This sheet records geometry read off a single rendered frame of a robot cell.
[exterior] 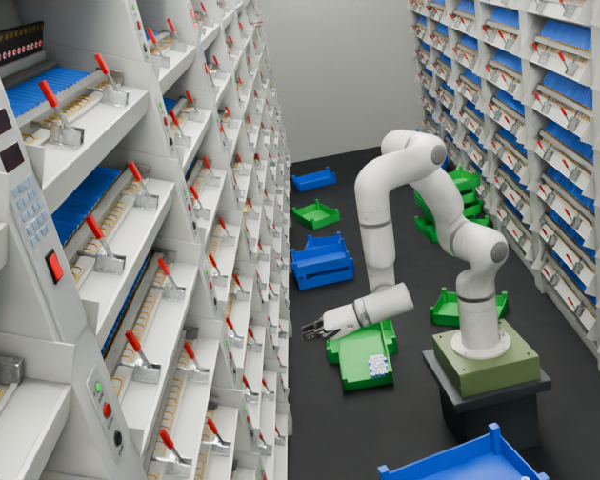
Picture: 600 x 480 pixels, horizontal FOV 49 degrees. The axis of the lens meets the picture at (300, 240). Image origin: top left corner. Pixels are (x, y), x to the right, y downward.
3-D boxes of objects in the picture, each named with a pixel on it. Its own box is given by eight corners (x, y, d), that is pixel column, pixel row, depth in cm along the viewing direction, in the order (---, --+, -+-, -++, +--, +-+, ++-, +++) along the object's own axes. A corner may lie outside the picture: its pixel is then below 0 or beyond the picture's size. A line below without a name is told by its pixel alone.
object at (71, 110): (147, 112, 131) (154, 41, 126) (39, 228, 75) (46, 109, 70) (42, 91, 129) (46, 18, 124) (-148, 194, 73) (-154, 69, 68)
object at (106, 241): (172, 202, 138) (181, 139, 133) (92, 368, 82) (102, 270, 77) (73, 184, 136) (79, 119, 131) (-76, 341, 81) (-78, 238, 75)
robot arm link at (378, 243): (355, 208, 195) (369, 299, 206) (360, 227, 180) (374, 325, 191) (386, 203, 194) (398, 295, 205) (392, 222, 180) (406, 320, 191)
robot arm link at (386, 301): (361, 291, 198) (364, 305, 189) (402, 275, 196) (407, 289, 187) (370, 314, 201) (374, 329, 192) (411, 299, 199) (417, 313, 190)
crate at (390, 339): (391, 329, 304) (390, 313, 300) (398, 352, 285) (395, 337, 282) (327, 339, 305) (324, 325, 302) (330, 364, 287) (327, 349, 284)
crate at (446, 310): (508, 307, 302) (507, 291, 298) (498, 330, 286) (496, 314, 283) (444, 301, 316) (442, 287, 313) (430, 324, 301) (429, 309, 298)
